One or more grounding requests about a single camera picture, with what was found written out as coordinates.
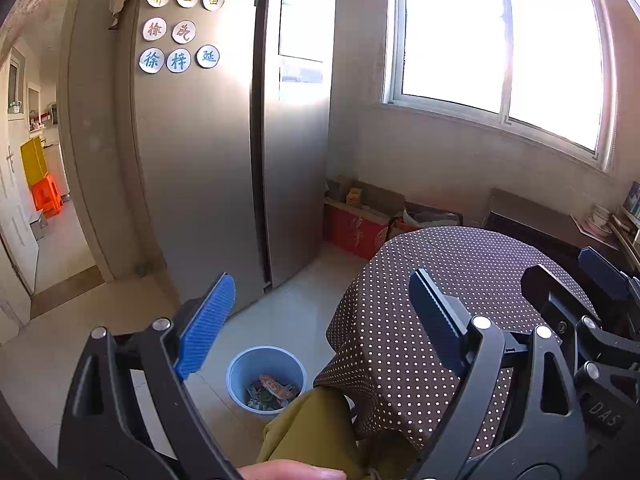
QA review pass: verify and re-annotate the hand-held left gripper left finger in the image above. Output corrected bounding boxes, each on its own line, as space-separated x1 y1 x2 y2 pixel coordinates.
57 272 246 480

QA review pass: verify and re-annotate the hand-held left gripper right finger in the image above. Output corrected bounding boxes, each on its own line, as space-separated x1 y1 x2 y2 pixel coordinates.
405 267 588 480

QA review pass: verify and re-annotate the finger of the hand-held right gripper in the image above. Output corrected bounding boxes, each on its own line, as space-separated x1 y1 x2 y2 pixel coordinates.
520 264 608 361
579 246 640 361

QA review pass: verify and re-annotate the blue plastic bin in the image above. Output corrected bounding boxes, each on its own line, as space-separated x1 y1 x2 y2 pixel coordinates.
226 345 307 418

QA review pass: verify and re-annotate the orange and white wrapper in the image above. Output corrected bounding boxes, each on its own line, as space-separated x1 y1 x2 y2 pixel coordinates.
259 374 297 400

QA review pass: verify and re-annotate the person's left hand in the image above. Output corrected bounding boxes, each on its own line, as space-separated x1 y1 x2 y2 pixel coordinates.
239 461 347 480

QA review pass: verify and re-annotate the pink place mat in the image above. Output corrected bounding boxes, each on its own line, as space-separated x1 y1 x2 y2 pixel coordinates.
570 215 618 238

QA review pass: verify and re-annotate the stack of cups and saucers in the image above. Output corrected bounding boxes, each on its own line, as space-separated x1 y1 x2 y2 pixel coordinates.
591 204 613 233

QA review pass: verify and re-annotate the row of books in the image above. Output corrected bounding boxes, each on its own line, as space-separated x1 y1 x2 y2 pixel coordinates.
615 180 640 256

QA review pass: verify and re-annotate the round polka dot table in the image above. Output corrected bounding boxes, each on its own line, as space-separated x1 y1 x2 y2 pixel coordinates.
314 226 608 456

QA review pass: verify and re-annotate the dark wooden cabinet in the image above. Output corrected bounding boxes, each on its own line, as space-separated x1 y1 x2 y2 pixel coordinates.
481 187 636 281

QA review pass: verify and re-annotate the brown cardboard box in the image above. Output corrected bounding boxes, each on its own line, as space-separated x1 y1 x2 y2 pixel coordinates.
389 201 465 242

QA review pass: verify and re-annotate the red cardboard box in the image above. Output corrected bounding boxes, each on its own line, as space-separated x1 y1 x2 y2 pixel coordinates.
324 175 407 261

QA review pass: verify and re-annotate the olive trouser leg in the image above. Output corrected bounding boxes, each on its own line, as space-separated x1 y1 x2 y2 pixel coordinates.
256 387 418 480

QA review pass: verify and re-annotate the silver double-door refrigerator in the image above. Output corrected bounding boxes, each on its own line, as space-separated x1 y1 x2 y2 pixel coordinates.
117 0 337 313

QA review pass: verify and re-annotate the orange plastic stool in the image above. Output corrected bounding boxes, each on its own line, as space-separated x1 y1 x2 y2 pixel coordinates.
30 174 65 212

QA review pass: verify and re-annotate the white door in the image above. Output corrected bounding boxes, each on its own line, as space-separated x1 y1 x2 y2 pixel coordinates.
0 57 41 296

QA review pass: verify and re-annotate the yellow plastic stool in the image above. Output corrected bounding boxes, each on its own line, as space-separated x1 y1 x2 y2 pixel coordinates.
20 137 48 187

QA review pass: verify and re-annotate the group of round character magnets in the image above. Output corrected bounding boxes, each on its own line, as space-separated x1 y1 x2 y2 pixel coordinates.
139 0 230 75

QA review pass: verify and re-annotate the white framed window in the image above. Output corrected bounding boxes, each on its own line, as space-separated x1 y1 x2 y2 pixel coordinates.
382 0 618 173

